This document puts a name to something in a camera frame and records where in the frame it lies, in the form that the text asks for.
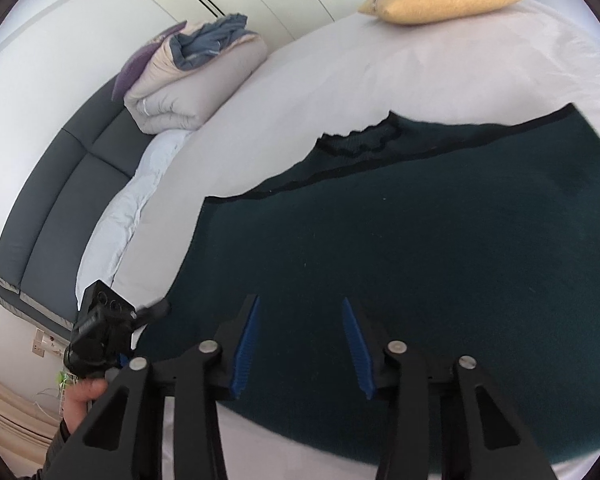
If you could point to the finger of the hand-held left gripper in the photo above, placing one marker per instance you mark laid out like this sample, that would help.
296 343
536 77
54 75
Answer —
154 311

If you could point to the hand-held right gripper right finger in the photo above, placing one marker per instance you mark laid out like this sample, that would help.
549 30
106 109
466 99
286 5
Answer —
356 347

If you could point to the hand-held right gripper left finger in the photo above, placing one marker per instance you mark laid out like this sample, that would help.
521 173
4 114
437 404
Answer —
245 347

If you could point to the dark green knitted sweater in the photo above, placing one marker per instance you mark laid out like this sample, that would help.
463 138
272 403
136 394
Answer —
430 235

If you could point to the person's left forearm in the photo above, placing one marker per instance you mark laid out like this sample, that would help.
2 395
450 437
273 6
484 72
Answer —
55 452

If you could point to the person's left hand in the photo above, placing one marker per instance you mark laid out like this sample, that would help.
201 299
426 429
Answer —
80 400

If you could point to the white crumpled bedding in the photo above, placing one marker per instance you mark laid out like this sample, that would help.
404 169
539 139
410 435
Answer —
125 215

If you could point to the beige curtain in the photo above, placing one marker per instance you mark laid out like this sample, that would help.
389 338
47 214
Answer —
5 415

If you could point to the dark grey upholstered headboard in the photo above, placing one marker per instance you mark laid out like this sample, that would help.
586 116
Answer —
65 200

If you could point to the folded beige duvet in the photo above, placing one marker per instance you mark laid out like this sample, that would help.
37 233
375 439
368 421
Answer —
195 90

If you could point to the purple pillow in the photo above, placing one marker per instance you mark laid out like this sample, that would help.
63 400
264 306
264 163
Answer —
140 65

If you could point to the bed with white sheet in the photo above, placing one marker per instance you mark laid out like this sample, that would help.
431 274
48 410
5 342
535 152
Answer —
330 80

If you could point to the blue grey crumpled cloth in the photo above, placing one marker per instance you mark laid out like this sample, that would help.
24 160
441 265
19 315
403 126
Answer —
207 42

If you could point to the wall socket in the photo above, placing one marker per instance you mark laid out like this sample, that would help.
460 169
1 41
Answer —
42 342

